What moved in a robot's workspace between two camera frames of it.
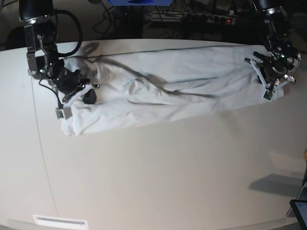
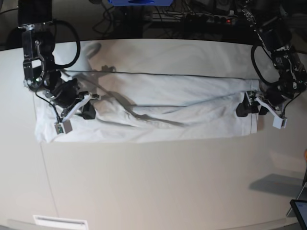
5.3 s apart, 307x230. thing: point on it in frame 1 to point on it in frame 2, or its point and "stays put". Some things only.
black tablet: [300, 208] stays put
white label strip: [61, 221] stays put
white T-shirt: [149, 85] to [134, 106]
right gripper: [280, 61] to [277, 102]
